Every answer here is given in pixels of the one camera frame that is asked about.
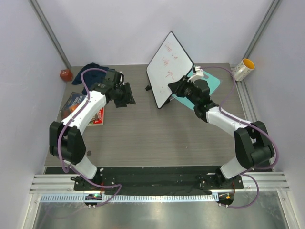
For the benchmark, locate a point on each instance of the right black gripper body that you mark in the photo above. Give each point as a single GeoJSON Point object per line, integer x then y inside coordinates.
{"type": "Point", "coordinates": [188, 93]}

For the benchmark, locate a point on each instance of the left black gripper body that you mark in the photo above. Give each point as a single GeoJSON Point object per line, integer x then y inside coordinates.
{"type": "Point", "coordinates": [119, 97]}

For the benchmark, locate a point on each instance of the dark blue t shirt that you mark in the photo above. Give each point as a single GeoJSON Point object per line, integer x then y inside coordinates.
{"type": "Point", "coordinates": [91, 77]}

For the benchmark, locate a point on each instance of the white whiteboard with red writing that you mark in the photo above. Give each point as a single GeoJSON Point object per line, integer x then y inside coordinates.
{"type": "Point", "coordinates": [170, 63]}

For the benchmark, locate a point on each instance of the red paperback book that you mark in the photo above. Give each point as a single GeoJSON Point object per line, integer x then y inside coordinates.
{"type": "Point", "coordinates": [98, 119]}

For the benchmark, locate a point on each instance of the blue nineteen eighty-four book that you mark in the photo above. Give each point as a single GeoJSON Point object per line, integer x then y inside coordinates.
{"type": "Point", "coordinates": [75, 98]}

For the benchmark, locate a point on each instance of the dark orange cover book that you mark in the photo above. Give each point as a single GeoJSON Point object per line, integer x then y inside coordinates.
{"type": "Point", "coordinates": [68, 110]}

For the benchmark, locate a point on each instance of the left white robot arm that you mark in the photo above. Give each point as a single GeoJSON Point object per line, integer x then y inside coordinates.
{"type": "Point", "coordinates": [65, 137]}

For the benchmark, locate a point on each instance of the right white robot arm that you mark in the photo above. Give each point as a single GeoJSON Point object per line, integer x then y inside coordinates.
{"type": "Point", "coordinates": [251, 142]}

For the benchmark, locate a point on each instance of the red cube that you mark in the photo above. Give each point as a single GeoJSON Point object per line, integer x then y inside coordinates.
{"type": "Point", "coordinates": [66, 75]}

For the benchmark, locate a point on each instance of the white mug yellow inside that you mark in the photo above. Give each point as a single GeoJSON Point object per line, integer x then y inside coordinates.
{"type": "Point", "coordinates": [242, 69]}

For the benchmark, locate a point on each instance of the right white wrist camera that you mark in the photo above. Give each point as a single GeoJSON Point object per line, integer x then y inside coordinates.
{"type": "Point", "coordinates": [197, 74]}

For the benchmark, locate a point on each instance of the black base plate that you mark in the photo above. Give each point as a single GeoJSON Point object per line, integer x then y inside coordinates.
{"type": "Point", "coordinates": [166, 179]}

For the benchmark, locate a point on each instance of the aluminium rail frame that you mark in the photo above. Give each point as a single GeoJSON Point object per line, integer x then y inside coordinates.
{"type": "Point", "coordinates": [100, 194]}

